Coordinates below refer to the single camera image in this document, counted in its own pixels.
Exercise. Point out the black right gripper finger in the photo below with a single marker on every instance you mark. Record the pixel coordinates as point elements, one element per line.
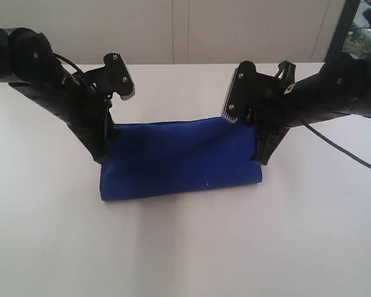
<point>266,144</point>

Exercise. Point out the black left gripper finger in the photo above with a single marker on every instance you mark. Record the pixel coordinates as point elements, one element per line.
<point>96,141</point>

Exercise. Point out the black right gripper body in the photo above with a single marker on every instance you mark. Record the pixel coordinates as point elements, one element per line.
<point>264,111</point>

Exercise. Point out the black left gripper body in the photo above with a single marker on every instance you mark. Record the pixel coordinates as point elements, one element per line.
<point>82,100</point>

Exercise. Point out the blue microfiber towel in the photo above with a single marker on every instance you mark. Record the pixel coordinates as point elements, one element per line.
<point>157,159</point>

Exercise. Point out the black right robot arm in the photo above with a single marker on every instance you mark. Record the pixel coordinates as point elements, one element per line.
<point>342,87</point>

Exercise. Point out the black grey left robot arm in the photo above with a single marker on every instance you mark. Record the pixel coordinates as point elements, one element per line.
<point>29,65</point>

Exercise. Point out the right wrist camera, grey-black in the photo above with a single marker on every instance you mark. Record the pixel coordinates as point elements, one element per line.
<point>246,93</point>

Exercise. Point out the dark window frame post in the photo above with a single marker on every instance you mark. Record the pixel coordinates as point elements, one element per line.
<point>342,28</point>

